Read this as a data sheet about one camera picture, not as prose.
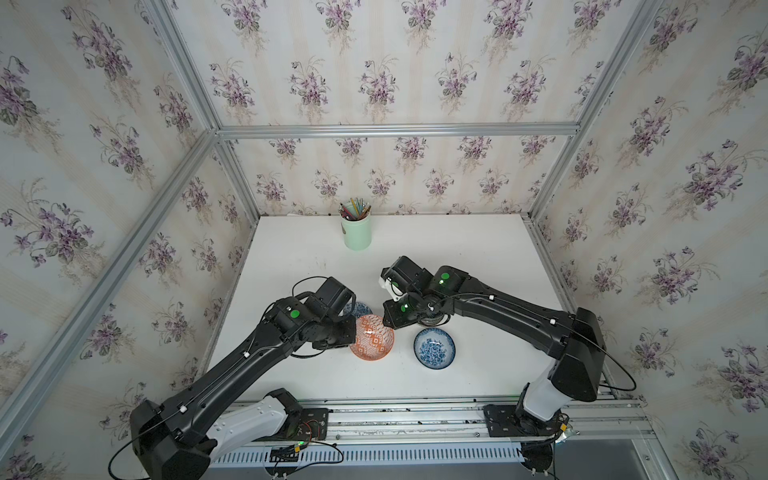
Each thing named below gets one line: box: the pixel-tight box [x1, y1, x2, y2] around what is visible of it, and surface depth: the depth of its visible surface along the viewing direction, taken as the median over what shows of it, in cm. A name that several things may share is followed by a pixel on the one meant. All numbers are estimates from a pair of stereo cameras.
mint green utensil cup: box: [340, 212, 372, 251], surface depth 109 cm
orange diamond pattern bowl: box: [350, 314, 395, 361], surface depth 78 cm
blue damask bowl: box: [343, 302, 373, 318], surface depth 92 cm
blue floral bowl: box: [413, 327, 457, 370], surface depth 86 cm
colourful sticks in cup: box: [338, 197, 372, 221], surface depth 106 cm
